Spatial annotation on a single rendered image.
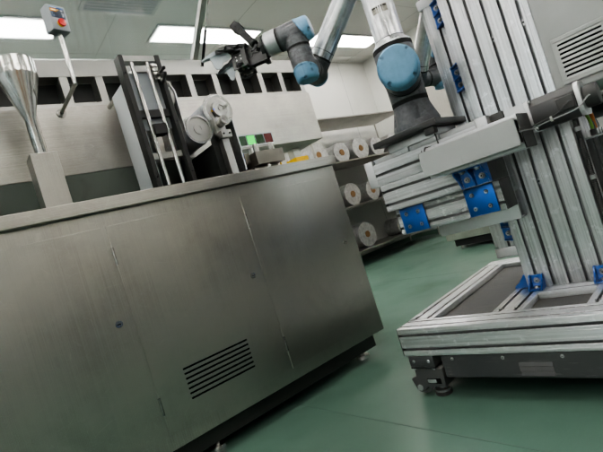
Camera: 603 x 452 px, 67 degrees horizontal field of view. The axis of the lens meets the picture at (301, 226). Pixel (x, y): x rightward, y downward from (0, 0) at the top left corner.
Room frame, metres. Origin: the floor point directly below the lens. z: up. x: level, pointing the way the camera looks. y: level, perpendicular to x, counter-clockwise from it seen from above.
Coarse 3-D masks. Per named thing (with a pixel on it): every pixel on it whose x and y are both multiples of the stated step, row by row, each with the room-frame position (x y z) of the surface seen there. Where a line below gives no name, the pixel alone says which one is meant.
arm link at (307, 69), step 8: (288, 48) 1.39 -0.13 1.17; (296, 48) 1.37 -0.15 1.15; (304, 48) 1.37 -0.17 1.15; (296, 56) 1.37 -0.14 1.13; (304, 56) 1.37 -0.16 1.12; (312, 56) 1.38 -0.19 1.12; (296, 64) 1.38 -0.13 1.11; (304, 64) 1.37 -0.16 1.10; (312, 64) 1.37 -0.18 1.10; (296, 72) 1.38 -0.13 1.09; (304, 72) 1.37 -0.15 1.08; (312, 72) 1.37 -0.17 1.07; (296, 80) 1.40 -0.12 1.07; (304, 80) 1.39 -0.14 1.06; (312, 80) 1.41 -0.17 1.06
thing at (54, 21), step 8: (48, 8) 1.67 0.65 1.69; (56, 8) 1.69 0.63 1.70; (48, 16) 1.66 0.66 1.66; (56, 16) 1.68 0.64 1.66; (64, 16) 1.71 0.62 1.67; (48, 24) 1.67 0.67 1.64; (56, 24) 1.67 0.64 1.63; (64, 24) 1.68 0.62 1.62; (48, 32) 1.68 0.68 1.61; (56, 32) 1.69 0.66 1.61; (64, 32) 1.71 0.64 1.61
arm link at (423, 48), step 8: (416, 32) 1.93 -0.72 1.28; (424, 32) 1.89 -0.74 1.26; (416, 40) 1.94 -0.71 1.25; (424, 40) 1.91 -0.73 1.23; (416, 48) 1.95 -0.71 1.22; (424, 48) 1.93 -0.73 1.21; (424, 56) 1.96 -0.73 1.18; (424, 64) 1.98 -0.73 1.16; (424, 72) 2.00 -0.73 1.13; (424, 80) 2.03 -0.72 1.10; (432, 80) 2.05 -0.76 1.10
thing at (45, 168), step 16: (0, 80) 1.60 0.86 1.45; (16, 80) 1.60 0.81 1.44; (32, 80) 1.64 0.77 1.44; (16, 96) 1.61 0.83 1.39; (32, 96) 1.64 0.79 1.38; (32, 112) 1.64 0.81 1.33; (32, 128) 1.63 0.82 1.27; (32, 144) 1.63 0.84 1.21; (32, 160) 1.59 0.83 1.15; (48, 160) 1.62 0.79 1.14; (32, 176) 1.63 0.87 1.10; (48, 176) 1.61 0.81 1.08; (64, 176) 1.64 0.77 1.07; (48, 192) 1.60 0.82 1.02; (64, 192) 1.63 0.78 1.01
